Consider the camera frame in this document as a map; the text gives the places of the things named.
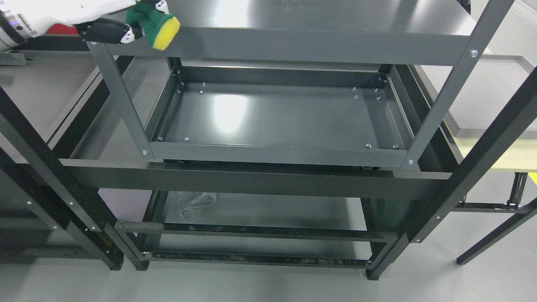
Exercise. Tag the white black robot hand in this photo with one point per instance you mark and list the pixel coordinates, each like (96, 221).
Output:
(99, 21)

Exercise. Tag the green yellow sponge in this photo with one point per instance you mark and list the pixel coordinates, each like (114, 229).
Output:
(158, 25)

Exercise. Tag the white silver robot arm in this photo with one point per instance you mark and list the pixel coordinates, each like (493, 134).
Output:
(12, 32)

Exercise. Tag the grey metal shelf unit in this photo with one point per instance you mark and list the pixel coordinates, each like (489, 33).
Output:
(308, 82)

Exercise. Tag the red metal beam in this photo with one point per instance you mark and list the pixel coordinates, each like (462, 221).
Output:
(62, 30)

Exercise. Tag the black metal shelving rack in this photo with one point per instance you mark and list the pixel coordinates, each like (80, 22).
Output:
(108, 211)

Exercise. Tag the clear plastic bag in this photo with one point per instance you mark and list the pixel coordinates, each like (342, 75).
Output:
(190, 204)

